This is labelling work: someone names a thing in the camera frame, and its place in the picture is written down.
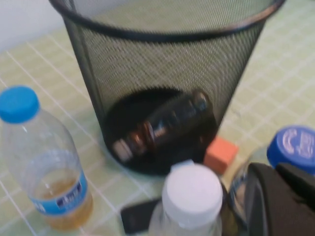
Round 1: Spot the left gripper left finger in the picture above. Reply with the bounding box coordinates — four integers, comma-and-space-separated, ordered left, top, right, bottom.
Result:
245, 162, 315, 236

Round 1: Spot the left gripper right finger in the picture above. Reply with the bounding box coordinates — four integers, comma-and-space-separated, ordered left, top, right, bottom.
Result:
277, 162, 315, 205

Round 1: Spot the clear white-capped bottle green label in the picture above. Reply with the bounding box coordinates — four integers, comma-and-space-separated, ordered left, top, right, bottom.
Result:
147, 159, 224, 236

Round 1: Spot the small brown-labelled clear bottle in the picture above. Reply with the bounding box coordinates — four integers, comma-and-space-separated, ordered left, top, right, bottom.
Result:
112, 89, 217, 164

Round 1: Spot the black mesh wastebasket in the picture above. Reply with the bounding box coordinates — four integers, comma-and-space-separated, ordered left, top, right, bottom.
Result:
48, 0, 287, 177

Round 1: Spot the blue-capped dark liquid bottle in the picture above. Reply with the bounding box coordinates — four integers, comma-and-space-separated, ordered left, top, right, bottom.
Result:
228, 125, 315, 229

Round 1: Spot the orange cube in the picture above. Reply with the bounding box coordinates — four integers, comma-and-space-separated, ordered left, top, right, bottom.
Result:
203, 137, 240, 174

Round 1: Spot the green checked tablecloth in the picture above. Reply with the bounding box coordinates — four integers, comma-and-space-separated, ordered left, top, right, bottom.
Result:
0, 0, 315, 236

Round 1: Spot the black small case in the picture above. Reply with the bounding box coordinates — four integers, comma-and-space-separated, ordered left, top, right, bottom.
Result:
120, 198, 162, 235

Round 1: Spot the light-blue-capped water bottle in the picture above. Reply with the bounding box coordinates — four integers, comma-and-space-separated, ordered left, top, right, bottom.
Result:
0, 85, 94, 232

